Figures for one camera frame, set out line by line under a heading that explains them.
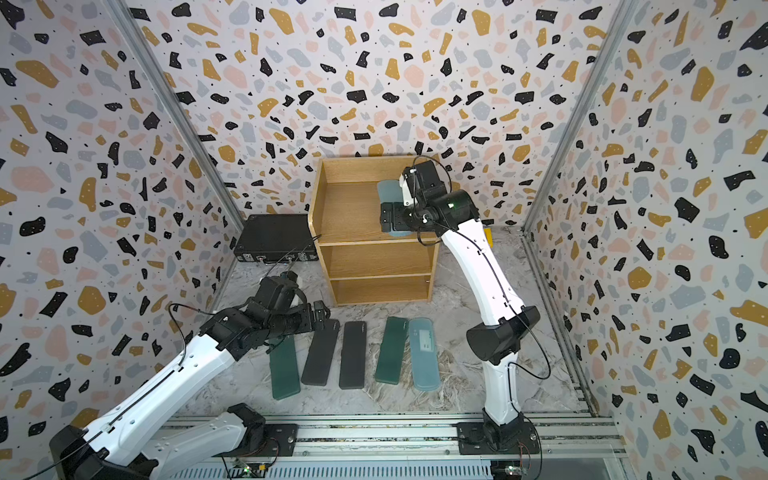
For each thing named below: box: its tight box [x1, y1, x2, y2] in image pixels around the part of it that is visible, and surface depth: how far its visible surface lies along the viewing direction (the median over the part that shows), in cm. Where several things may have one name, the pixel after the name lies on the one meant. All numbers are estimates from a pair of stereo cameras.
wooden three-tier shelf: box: [308, 156, 440, 307], surface depth 89 cm
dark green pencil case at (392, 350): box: [375, 316, 409, 385], surface depth 90 cm
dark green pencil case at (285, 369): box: [270, 335, 301, 400], surface depth 85 cm
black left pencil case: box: [301, 319, 340, 386], surface depth 88 cm
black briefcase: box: [233, 214, 319, 262], surface depth 119 cm
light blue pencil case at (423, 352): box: [409, 317, 441, 392], surface depth 90 cm
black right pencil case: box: [339, 321, 367, 390], surface depth 87 cm
